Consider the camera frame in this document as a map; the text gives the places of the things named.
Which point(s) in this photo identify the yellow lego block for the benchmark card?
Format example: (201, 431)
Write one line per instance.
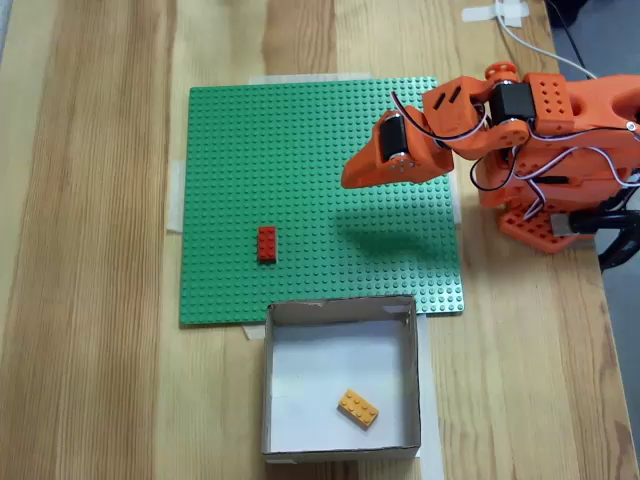
(358, 408)

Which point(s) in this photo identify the green lego baseplate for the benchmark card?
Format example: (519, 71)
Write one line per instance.
(310, 225)

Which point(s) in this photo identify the red lego block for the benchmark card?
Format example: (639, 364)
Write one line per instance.
(267, 245)

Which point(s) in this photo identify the open cardboard box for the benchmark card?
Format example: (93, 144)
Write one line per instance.
(310, 375)

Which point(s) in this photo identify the white masking tape strip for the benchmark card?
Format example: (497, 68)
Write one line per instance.
(300, 80)
(175, 200)
(252, 332)
(453, 200)
(475, 13)

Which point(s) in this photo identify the black table clamp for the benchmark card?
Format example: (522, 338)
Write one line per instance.
(615, 220)

